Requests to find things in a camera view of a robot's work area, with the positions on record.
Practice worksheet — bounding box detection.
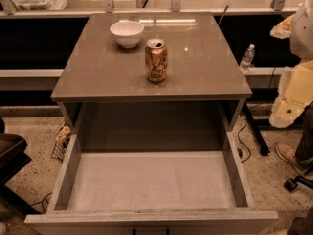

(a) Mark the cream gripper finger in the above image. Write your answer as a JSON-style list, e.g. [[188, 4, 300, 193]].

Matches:
[[269, 67, 299, 128], [270, 14, 295, 39]]

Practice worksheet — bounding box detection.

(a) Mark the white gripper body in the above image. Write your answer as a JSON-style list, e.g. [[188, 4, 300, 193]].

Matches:
[[284, 61, 313, 116]]

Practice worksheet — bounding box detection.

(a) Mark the orange soda can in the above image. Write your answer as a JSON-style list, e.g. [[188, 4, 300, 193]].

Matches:
[[145, 38, 168, 83]]

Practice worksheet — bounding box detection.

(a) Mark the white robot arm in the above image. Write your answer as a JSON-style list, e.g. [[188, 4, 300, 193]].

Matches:
[[269, 0, 313, 128]]

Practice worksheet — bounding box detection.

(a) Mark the open grey top drawer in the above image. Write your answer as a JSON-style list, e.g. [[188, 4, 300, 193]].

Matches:
[[23, 102, 279, 235]]

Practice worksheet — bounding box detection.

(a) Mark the grey cabinet with top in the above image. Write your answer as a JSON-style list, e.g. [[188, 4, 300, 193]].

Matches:
[[52, 13, 251, 152]]

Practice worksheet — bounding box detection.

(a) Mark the tan shoe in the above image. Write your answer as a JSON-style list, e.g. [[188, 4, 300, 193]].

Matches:
[[275, 143, 313, 180]]

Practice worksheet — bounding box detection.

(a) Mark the clear plastic water bottle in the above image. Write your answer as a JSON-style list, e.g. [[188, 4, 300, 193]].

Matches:
[[240, 44, 255, 73]]

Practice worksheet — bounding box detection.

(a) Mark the black office chair base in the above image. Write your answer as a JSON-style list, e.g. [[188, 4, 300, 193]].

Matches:
[[284, 168, 313, 192]]

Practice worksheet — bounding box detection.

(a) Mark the white ceramic bowl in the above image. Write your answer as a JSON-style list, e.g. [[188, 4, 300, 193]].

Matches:
[[110, 21, 144, 48]]

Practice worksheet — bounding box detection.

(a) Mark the dark chair at left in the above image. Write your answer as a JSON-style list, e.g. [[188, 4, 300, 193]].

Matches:
[[0, 118, 39, 216]]

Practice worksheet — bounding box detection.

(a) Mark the black cable on floor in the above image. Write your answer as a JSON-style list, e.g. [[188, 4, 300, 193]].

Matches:
[[236, 115, 252, 164]]

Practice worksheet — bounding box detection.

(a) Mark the small wire basket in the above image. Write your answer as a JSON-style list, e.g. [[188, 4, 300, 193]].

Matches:
[[51, 126, 71, 162]]

